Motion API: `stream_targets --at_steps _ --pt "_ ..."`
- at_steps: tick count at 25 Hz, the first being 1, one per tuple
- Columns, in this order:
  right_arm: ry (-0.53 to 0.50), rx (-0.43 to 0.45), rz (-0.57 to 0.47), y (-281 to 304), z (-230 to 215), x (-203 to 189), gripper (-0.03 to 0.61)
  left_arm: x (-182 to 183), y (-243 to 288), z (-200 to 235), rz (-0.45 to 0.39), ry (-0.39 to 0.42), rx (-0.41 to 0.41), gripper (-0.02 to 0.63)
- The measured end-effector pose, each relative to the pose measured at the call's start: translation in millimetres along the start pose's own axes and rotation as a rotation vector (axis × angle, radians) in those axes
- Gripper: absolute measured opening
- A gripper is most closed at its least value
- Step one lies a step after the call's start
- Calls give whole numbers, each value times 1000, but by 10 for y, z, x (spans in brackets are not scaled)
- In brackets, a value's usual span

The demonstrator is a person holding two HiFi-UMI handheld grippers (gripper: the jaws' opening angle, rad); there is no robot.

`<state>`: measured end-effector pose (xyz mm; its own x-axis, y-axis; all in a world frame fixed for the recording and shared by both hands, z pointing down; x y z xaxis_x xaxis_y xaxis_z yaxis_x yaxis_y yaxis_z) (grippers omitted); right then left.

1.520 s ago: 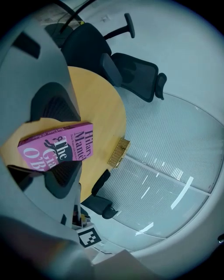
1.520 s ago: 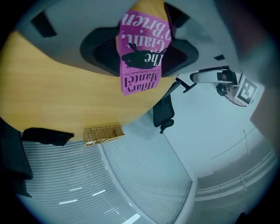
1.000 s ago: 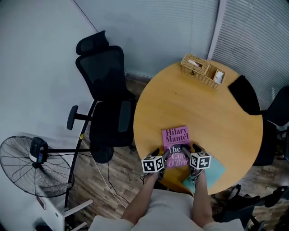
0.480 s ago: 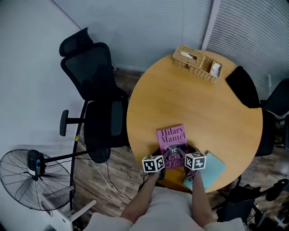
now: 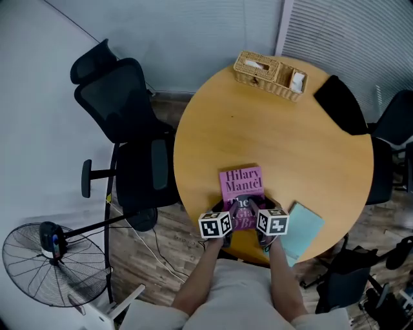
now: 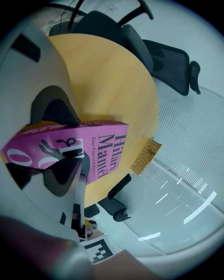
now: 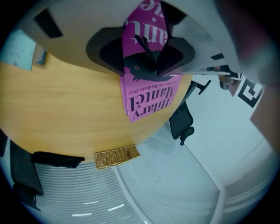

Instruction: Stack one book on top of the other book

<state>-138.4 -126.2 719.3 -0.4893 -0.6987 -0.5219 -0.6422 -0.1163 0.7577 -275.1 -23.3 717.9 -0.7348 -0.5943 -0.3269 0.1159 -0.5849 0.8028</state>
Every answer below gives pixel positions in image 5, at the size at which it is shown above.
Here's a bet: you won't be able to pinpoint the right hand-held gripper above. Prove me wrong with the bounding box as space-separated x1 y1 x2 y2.
248 197 290 253

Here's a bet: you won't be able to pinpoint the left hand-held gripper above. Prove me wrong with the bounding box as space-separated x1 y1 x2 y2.
197 200 234 249

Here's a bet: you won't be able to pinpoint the pink book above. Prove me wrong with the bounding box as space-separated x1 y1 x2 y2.
219 166 267 231

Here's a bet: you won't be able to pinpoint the teal book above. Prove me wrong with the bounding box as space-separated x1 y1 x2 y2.
263 201 326 268

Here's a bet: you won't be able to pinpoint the person's right forearm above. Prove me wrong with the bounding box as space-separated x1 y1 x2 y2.
267 237 310 323

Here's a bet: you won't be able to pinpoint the person's left forearm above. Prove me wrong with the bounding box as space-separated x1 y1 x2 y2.
170 237 227 318

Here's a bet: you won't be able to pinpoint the person's grey shirt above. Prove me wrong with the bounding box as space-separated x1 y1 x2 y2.
119 257 352 330

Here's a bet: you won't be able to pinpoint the wicker tissue basket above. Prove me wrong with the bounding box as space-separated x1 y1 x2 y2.
233 50 309 103

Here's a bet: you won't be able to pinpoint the white paper packets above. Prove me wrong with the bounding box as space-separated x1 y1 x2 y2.
289 72 306 94

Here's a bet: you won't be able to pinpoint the black cloth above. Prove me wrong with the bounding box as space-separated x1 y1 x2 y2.
314 75 368 136

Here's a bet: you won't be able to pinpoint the white stand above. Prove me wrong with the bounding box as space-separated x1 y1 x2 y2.
77 283 146 330

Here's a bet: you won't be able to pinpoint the white tissue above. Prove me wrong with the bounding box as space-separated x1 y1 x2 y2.
243 59 270 70

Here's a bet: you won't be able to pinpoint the black bag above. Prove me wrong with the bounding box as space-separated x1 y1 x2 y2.
385 236 413 271

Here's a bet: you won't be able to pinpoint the black mesh office chair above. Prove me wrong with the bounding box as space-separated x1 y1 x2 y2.
70 38 181 233

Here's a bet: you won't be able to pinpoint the black office chair tall headrest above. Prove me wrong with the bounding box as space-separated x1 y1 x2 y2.
364 89 413 207

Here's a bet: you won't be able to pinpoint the white floor cable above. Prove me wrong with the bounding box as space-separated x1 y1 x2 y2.
105 195 191 281

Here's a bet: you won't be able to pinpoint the black pedestal fan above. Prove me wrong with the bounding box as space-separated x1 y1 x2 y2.
1 208 159 309

